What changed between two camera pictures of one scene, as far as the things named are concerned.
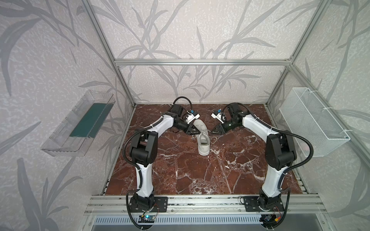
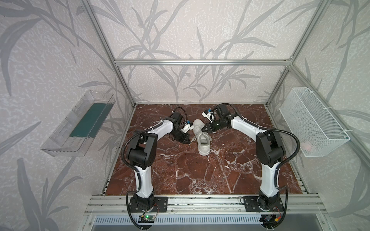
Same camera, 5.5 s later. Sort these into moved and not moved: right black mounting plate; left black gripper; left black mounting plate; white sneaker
Moved: left black gripper
Not moved: white sneaker; right black mounting plate; left black mounting plate
